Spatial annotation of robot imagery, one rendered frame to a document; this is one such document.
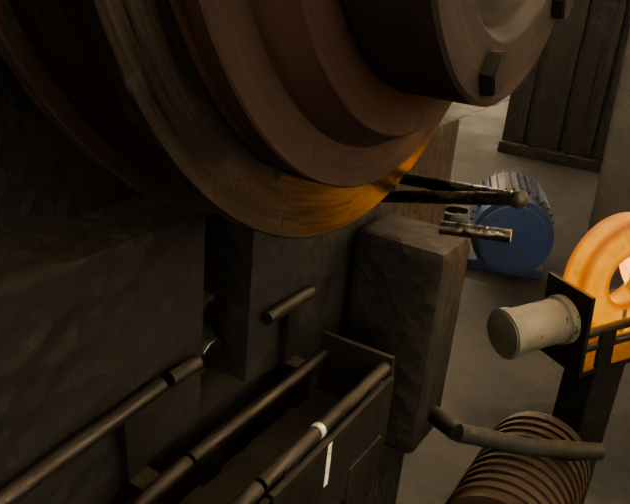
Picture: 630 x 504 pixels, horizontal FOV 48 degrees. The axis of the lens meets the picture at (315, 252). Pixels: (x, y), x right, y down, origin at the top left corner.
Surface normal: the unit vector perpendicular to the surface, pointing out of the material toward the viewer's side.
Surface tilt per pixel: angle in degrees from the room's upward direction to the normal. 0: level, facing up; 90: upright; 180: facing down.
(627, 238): 88
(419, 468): 0
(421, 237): 0
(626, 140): 90
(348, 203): 90
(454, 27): 90
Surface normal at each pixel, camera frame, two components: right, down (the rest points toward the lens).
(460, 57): 0.85, 0.27
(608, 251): 0.40, 0.35
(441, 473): 0.09, -0.92
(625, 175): -0.71, 0.21
